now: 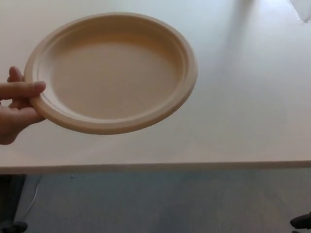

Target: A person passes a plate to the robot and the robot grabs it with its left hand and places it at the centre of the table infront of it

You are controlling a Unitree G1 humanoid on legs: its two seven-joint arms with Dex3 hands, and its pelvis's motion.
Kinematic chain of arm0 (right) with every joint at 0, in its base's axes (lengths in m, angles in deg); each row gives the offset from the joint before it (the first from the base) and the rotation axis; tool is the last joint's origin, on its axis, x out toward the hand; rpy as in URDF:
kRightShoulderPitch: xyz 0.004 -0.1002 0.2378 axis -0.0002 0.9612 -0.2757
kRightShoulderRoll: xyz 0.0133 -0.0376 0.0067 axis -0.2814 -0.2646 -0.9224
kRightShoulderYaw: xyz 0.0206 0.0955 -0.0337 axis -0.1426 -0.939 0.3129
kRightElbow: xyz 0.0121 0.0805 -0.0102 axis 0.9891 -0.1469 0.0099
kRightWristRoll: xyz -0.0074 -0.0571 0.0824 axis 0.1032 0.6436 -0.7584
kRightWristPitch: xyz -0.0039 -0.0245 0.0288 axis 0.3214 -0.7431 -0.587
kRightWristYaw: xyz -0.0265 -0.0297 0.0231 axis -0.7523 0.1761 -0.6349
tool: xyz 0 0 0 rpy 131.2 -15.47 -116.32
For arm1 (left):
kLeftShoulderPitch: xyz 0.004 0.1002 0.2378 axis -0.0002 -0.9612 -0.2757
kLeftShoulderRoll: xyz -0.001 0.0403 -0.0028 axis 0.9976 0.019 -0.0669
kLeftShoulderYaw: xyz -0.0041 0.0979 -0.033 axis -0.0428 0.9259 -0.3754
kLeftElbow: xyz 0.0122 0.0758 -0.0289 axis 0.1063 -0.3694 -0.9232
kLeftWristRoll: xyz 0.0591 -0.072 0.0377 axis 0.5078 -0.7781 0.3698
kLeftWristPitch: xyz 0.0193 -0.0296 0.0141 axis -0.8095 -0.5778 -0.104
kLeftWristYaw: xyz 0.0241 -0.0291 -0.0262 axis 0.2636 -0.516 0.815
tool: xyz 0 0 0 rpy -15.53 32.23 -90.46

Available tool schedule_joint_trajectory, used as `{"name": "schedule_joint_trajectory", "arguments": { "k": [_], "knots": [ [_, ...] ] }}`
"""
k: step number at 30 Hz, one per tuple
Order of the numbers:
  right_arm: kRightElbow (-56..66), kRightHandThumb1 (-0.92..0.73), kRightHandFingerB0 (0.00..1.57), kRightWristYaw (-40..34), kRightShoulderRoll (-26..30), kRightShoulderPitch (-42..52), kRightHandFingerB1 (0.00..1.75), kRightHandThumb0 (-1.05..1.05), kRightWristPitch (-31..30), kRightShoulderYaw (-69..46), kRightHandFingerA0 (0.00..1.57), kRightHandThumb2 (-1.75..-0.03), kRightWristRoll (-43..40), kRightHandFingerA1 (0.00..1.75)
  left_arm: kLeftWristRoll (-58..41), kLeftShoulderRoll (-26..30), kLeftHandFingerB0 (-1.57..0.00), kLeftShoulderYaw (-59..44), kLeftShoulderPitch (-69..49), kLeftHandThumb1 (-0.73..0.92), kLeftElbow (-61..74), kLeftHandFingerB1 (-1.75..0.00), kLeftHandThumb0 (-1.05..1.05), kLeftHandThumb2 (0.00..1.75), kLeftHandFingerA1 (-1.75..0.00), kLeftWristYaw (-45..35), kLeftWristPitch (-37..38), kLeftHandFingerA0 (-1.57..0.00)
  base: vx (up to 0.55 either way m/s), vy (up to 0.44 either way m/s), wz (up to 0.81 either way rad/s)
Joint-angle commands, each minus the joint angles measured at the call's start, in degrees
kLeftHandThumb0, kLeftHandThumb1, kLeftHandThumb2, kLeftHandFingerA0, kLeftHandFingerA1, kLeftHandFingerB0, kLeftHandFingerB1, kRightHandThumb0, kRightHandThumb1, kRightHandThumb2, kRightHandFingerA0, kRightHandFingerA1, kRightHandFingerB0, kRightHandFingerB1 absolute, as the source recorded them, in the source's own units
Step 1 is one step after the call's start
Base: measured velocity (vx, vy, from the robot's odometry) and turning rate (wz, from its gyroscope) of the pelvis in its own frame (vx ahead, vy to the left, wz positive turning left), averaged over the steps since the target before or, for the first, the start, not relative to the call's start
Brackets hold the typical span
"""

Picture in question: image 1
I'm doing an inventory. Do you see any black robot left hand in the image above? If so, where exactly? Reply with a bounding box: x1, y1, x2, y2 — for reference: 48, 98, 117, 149
9, 220, 28, 233

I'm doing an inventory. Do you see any beige paper plate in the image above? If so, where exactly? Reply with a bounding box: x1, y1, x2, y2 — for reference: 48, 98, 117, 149
23, 12, 199, 135

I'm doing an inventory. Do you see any dark table leg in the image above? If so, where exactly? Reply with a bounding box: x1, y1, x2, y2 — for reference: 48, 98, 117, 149
0, 174, 26, 223

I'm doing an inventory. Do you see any person's bare hand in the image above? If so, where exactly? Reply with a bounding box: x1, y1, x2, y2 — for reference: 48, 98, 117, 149
0, 66, 47, 146

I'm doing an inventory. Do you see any thin white floor cable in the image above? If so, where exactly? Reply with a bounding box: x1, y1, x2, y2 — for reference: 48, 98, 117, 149
23, 178, 41, 219

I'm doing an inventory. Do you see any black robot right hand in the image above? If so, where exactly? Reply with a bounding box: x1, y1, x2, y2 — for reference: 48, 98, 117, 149
290, 213, 311, 229

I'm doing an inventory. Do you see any white curtain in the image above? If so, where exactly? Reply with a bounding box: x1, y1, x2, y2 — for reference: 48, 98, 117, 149
289, 0, 311, 25

